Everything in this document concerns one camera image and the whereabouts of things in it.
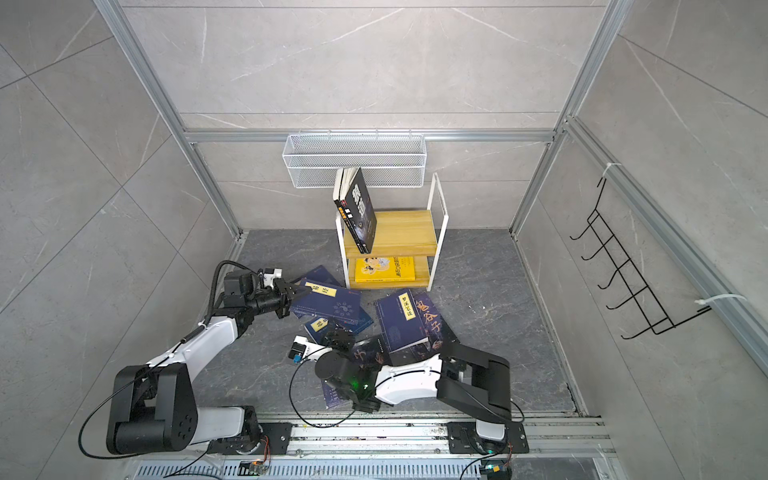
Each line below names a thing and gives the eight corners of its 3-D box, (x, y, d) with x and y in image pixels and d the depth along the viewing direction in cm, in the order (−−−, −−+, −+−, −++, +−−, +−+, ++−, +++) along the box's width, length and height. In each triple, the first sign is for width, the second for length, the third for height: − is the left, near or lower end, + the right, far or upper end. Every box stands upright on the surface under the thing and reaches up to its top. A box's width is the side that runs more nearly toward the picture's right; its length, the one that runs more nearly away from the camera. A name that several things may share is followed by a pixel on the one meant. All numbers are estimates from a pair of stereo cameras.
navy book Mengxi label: (389, 354, 89) (389, 349, 86) (373, 305, 100) (372, 299, 97) (429, 341, 91) (430, 337, 89) (409, 295, 102) (409, 289, 100)
